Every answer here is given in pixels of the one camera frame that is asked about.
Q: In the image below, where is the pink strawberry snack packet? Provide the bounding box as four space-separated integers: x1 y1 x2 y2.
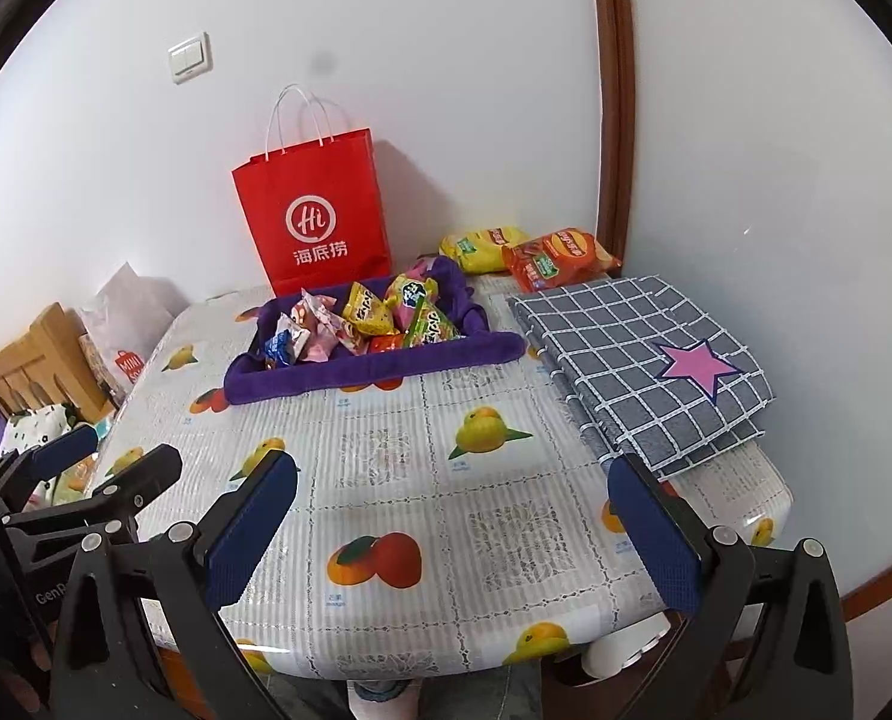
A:
290 289 347 362

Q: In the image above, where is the green rice cracker bag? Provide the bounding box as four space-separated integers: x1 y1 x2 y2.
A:
404 298 462 348

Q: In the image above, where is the panda red snack packet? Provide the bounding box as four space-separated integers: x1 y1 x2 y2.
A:
262 314 311 369

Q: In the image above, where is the red gold festive packet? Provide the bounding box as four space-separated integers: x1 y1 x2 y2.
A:
368 332 405 355

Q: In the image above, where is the yellow rice cracker bag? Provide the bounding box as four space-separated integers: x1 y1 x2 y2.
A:
341 281 397 337

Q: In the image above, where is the wooden chair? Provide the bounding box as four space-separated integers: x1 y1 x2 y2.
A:
0 302 115 422

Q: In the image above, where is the grey checked folded cloth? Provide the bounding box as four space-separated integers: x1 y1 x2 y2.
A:
507 275 774 481

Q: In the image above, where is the white plastic bag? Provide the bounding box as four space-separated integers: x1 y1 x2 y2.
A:
76 262 189 405

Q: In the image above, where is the purple towel tray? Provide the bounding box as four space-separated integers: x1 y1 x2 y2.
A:
223 255 525 405

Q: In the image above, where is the fruit print tablecloth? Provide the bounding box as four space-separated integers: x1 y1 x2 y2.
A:
96 277 792 679

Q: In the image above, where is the pink bear snack packet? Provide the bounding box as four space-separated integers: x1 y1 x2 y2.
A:
332 316 370 356

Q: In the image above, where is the red orange chips bag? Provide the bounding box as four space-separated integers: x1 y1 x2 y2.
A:
503 227 621 293

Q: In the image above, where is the pink yellow chips bag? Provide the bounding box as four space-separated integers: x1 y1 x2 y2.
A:
384 257 439 332

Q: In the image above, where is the red paper shopping bag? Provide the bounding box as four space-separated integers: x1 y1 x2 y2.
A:
229 81 395 301

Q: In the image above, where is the yellow potato chips bag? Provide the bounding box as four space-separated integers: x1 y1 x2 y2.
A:
439 226 528 275

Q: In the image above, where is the white wall switch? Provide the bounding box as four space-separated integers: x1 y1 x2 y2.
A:
167 31 213 85

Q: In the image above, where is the brown wooden door frame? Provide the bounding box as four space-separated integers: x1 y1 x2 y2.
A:
594 0 636 259

